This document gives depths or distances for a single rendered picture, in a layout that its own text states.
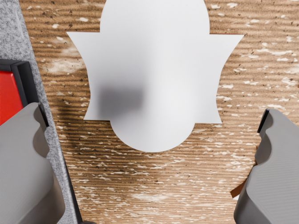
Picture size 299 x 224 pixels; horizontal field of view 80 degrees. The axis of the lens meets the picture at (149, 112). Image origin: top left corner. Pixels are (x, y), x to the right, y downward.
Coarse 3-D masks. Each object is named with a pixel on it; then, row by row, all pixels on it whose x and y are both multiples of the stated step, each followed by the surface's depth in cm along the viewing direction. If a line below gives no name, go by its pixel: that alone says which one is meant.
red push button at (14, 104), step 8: (0, 72) 16; (8, 72) 16; (0, 80) 16; (8, 80) 16; (0, 88) 16; (8, 88) 16; (16, 88) 16; (0, 96) 17; (8, 96) 17; (16, 96) 17; (0, 104) 17; (8, 104) 17; (16, 104) 17; (0, 112) 18; (8, 112) 18; (16, 112) 18; (0, 120) 18
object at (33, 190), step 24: (24, 120) 9; (0, 144) 7; (24, 144) 7; (0, 168) 6; (24, 168) 6; (48, 168) 6; (0, 192) 5; (24, 192) 6; (48, 192) 6; (0, 216) 5; (24, 216) 5; (48, 216) 6
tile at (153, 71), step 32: (128, 0) 11; (160, 0) 11; (192, 0) 11; (96, 32) 12; (128, 32) 12; (160, 32) 12; (192, 32) 12; (96, 64) 13; (128, 64) 13; (160, 64) 13; (192, 64) 13; (96, 96) 15; (128, 96) 15; (160, 96) 14; (192, 96) 14; (128, 128) 16; (160, 128) 16; (192, 128) 16
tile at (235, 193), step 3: (255, 165) 19; (243, 183) 20; (240, 186) 20; (234, 189) 21; (237, 189) 21; (240, 189) 20; (231, 192) 21; (234, 192) 21; (237, 192) 20; (231, 195) 21; (234, 195) 20; (237, 195) 20; (234, 198) 20; (237, 198) 20
